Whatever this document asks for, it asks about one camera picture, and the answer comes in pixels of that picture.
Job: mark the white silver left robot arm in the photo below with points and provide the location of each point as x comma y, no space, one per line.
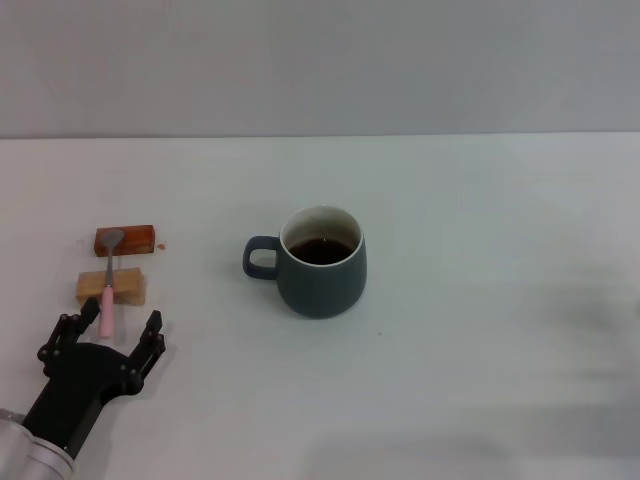
30,455

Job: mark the dark reddish brown wooden block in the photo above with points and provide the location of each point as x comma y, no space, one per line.
137,240

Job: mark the dark grey ceramic coffee cup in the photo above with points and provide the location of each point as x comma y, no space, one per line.
325,290

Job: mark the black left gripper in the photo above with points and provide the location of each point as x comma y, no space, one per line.
75,385

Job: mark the light wooden spoon rest block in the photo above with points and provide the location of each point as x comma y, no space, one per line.
130,287

